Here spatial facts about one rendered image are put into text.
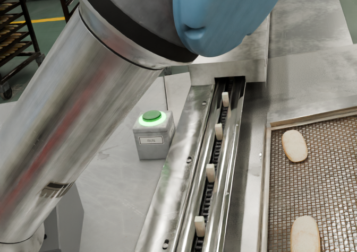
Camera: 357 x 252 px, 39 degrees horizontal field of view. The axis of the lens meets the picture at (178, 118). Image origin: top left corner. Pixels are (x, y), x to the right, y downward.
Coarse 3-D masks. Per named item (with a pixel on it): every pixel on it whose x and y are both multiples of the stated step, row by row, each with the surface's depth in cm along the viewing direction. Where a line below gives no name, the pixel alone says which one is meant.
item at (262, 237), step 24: (288, 120) 92; (312, 120) 91; (336, 120) 89; (264, 144) 88; (312, 144) 85; (336, 144) 83; (264, 168) 83; (312, 168) 79; (336, 168) 77; (264, 192) 78; (336, 192) 73; (264, 216) 73; (288, 216) 71; (312, 216) 70; (336, 216) 69; (264, 240) 69; (288, 240) 67
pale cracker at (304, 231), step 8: (304, 216) 69; (296, 224) 68; (304, 224) 68; (312, 224) 67; (296, 232) 67; (304, 232) 66; (312, 232) 66; (296, 240) 66; (304, 240) 65; (312, 240) 65; (296, 248) 64; (304, 248) 64; (312, 248) 63
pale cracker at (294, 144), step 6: (288, 132) 89; (294, 132) 88; (282, 138) 88; (288, 138) 87; (294, 138) 86; (300, 138) 86; (282, 144) 87; (288, 144) 85; (294, 144) 85; (300, 144) 84; (306, 144) 85; (288, 150) 84; (294, 150) 83; (300, 150) 83; (306, 150) 83; (288, 156) 83; (294, 156) 82; (300, 156) 82; (306, 156) 82
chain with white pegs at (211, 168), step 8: (232, 80) 126; (224, 96) 113; (224, 104) 114; (224, 112) 112; (224, 120) 109; (216, 128) 101; (224, 128) 106; (216, 136) 102; (216, 144) 101; (216, 152) 99; (216, 160) 96; (208, 168) 89; (216, 168) 94; (208, 176) 90; (208, 184) 90; (208, 192) 89; (208, 200) 86; (208, 208) 84; (200, 216) 78; (200, 224) 77; (200, 232) 78; (200, 240) 78; (200, 248) 77
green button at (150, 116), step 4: (148, 112) 103; (152, 112) 103; (156, 112) 102; (160, 112) 103; (144, 116) 102; (148, 116) 102; (152, 116) 101; (156, 116) 101; (160, 116) 101; (144, 120) 101; (148, 120) 101; (152, 120) 100; (156, 120) 101
